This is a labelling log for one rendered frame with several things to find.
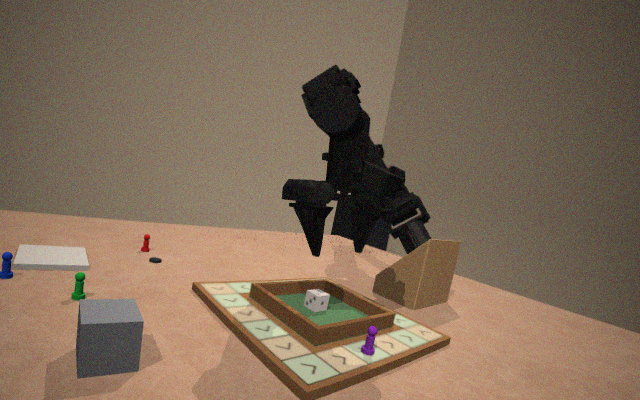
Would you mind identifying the red pawn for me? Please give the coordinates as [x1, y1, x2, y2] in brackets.
[141, 234, 150, 252]

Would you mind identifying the green game pawn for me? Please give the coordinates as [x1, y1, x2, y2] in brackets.
[71, 272, 86, 301]

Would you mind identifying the white die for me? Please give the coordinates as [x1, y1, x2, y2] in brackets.
[304, 289, 330, 312]

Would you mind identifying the blue pawn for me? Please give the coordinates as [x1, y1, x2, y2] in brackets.
[0, 252, 13, 279]

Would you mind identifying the purple pawn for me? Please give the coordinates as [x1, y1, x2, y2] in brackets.
[360, 326, 377, 355]

